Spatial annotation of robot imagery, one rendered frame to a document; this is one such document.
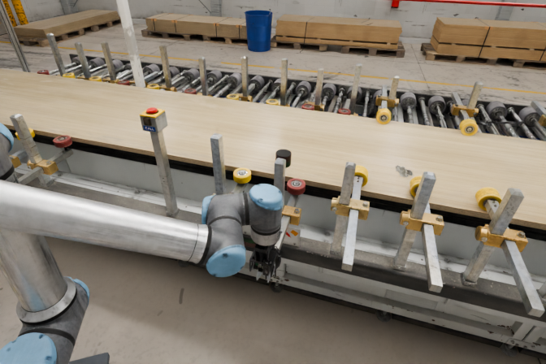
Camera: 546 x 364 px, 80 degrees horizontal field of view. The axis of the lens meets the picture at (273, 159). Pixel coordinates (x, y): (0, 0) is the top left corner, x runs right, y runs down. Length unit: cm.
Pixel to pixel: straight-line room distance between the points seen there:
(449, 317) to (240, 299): 113
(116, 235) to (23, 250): 34
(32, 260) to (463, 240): 153
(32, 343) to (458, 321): 181
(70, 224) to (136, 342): 142
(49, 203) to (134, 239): 17
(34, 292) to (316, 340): 137
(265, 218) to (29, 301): 68
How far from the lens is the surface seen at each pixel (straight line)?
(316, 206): 154
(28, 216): 75
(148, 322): 212
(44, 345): 114
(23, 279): 109
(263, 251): 97
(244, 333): 199
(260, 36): 674
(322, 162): 156
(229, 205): 86
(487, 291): 151
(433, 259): 114
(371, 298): 198
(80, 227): 74
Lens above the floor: 175
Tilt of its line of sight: 33 degrees down
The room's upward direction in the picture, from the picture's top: 1 degrees clockwise
